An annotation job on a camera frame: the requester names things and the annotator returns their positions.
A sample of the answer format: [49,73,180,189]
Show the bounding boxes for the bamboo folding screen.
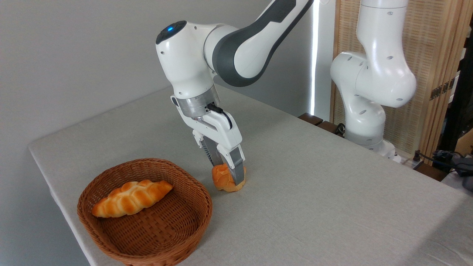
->
[330,0,473,159]

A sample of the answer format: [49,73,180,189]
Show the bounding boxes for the flower-shaped bread roll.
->
[211,163,247,192]

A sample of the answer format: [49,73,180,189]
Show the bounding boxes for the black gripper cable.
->
[206,103,233,130]

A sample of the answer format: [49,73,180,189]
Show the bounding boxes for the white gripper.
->
[171,95,246,185]

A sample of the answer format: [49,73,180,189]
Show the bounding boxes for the black upright stand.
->
[440,18,473,152]

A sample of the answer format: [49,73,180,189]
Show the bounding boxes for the metal screen hinge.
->
[430,78,456,100]

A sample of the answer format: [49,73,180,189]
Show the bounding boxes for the black cables and adapter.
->
[411,149,473,191]

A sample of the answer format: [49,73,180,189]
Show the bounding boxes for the grey tablecloth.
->
[28,83,473,266]

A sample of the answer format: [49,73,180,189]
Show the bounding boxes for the long braided bread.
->
[91,180,173,218]

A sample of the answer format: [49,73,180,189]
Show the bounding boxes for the brown wicker basket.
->
[77,158,213,266]

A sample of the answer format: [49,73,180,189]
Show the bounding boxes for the white vertical light strip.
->
[310,0,320,116]

